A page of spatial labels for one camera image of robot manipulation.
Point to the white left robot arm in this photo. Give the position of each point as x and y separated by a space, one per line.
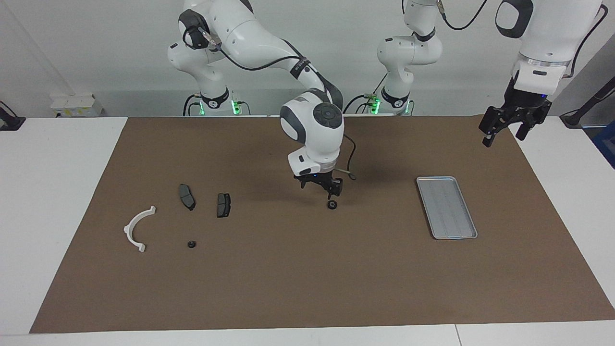
547 29

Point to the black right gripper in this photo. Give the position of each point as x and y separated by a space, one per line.
317 179

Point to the rectangular dark brake pad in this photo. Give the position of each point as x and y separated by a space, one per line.
223 205

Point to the blue box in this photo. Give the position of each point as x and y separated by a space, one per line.
606 144

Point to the white semicircular plastic bracket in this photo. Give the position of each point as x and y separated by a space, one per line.
129 231

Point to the black table clamp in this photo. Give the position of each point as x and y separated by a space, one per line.
9 120

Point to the silver metal tray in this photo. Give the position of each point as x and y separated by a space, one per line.
447 209

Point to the curved dark brake pad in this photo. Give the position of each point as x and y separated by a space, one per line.
186 196

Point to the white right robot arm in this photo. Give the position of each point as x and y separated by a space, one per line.
312 139

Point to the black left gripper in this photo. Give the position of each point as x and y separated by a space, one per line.
526 103

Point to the brown table mat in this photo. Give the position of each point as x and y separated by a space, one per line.
307 269

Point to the white power strip box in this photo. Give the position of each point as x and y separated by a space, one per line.
77 105

